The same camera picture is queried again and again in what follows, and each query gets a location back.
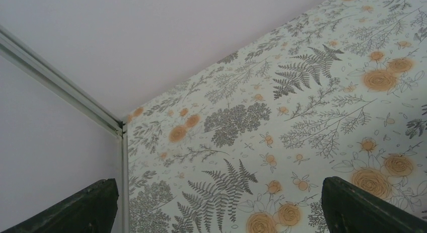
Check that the aluminium frame post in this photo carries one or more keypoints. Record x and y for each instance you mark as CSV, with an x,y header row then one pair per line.
x,y
55,138

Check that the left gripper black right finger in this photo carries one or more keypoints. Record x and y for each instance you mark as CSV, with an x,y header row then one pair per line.
x,y
347,208

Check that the floral patterned table mat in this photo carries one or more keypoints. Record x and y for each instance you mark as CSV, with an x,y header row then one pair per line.
x,y
245,144

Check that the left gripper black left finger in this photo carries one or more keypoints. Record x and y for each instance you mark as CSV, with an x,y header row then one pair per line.
x,y
92,209

